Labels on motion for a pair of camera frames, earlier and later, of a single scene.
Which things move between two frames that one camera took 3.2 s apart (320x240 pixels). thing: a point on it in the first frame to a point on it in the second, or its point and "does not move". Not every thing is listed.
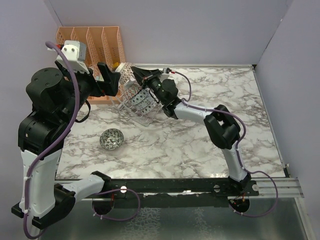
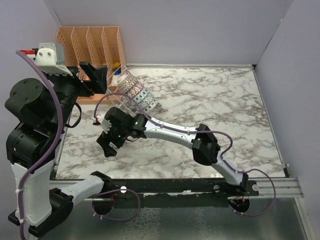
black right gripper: (142, 75) to (104, 140)
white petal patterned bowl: (148, 107) to (143, 102)
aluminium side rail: (287, 187) does not move
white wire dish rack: (120, 101) does not move
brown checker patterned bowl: (126, 72) to (127, 83)
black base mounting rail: (171, 192) does not move
